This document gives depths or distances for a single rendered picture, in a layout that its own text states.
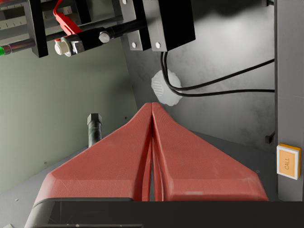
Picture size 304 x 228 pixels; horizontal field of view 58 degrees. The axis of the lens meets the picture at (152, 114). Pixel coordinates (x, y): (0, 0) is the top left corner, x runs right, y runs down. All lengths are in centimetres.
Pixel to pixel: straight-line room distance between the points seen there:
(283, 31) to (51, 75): 52
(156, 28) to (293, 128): 26
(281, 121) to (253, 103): 17
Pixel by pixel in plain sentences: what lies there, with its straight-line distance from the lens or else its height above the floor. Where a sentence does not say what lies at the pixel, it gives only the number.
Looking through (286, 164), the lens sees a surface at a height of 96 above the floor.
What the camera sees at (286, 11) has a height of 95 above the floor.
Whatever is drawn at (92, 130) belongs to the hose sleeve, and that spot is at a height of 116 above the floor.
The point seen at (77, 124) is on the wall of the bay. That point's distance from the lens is 77.
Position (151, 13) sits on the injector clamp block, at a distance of 48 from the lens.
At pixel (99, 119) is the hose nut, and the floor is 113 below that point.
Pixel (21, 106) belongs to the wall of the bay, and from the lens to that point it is 70.
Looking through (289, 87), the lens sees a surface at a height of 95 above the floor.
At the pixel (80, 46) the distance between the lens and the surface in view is 39.
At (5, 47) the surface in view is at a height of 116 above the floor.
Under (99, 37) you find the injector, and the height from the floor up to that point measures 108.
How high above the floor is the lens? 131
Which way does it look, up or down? 35 degrees down
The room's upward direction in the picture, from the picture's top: 121 degrees counter-clockwise
